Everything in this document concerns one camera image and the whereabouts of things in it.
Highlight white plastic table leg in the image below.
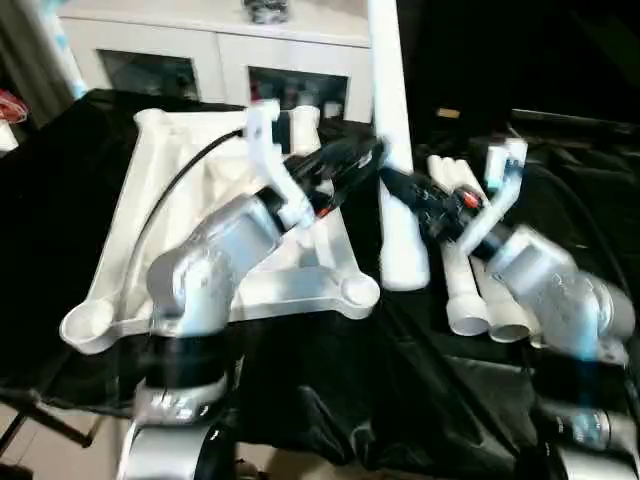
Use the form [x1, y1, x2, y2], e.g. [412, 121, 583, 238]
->
[439, 155, 532, 344]
[452, 158, 551, 350]
[427, 154, 489, 335]
[367, 0, 432, 291]

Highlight white plastic table top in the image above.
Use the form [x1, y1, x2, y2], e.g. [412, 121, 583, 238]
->
[58, 105, 381, 355]

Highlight black television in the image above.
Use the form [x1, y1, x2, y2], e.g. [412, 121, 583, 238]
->
[509, 108, 640, 139]

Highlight white glass-door cabinet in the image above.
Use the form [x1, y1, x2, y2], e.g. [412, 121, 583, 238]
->
[57, 0, 374, 121]

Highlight black glossy mat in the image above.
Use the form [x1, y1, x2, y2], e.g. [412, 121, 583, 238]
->
[0, 87, 640, 480]

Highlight white teal patterned curtain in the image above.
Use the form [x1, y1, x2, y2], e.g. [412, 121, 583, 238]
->
[37, 0, 89, 99]

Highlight red clothes hangers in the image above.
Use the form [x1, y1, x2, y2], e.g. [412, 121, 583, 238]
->
[0, 88, 27, 122]

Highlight grey curtain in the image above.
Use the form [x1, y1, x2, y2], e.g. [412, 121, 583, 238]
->
[0, 0, 74, 129]

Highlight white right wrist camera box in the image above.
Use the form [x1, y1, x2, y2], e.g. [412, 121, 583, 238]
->
[457, 138, 530, 256]

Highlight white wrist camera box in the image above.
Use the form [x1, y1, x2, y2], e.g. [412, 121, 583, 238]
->
[246, 98, 317, 230]
[457, 138, 530, 256]

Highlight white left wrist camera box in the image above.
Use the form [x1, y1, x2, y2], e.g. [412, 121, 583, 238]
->
[246, 98, 317, 230]

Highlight black metal table frame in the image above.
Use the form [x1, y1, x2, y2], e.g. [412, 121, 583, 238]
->
[0, 387, 104, 449]

